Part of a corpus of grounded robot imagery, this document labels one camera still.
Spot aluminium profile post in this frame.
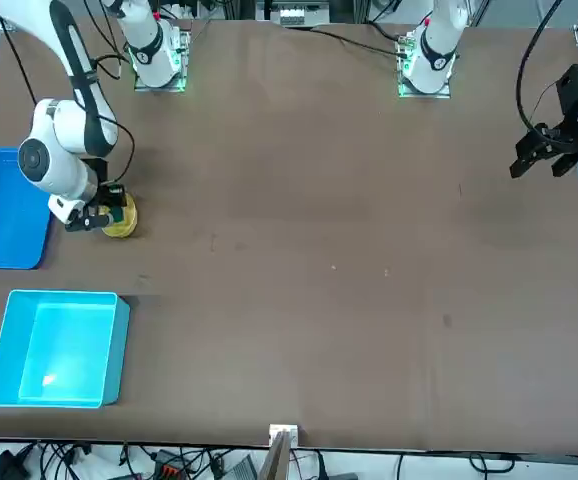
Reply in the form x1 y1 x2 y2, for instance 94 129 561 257
258 423 301 480

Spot black power strip red switches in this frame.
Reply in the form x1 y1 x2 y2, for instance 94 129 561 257
149 448 191 480

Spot black power adapter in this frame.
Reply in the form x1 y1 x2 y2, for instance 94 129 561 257
0 448 31 480

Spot black cable across table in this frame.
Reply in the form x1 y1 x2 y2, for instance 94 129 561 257
283 23 401 55

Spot grey breaker box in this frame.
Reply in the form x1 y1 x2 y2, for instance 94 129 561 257
277 3 332 27

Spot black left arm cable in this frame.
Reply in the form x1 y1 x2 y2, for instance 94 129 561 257
514 0 566 135

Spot light blue plastic bin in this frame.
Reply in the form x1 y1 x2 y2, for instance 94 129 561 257
0 288 132 411

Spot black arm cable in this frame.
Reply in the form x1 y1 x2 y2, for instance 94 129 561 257
514 0 566 135
91 53 137 187

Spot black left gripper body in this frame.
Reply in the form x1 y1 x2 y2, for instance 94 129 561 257
542 63 578 157

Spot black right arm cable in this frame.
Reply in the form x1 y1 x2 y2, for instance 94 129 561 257
91 53 137 187

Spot dark blue tray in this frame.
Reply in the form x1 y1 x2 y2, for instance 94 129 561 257
0 147 56 272

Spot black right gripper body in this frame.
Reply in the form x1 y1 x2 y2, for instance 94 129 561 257
87 158 126 209

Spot yellow bowl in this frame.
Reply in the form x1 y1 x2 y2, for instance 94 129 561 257
100 192 141 240

